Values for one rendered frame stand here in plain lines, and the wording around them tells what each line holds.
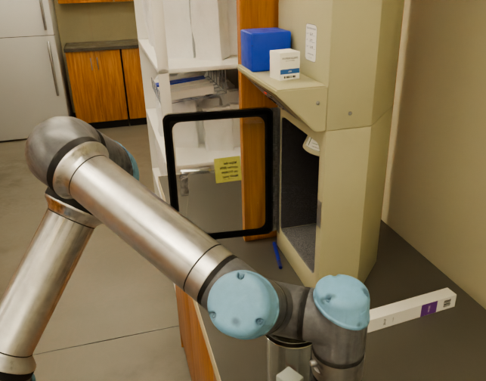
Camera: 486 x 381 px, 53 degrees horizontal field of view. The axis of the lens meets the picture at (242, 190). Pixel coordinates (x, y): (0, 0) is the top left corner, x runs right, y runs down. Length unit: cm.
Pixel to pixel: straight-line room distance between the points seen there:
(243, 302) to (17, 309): 44
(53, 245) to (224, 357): 50
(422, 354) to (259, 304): 72
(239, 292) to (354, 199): 68
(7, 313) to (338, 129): 74
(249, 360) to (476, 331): 55
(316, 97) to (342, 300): 52
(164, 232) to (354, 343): 29
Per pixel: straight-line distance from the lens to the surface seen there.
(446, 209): 149
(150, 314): 283
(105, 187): 66
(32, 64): 593
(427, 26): 151
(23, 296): 87
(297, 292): 69
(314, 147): 121
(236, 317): 55
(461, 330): 131
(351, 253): 125
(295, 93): 103
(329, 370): 73
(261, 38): 120
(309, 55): 114
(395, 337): 124
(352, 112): 110
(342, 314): 66
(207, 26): 227
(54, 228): 85
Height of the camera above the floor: 174
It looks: 25 degrees down
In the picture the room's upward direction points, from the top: 2 degrees counter-clockwise
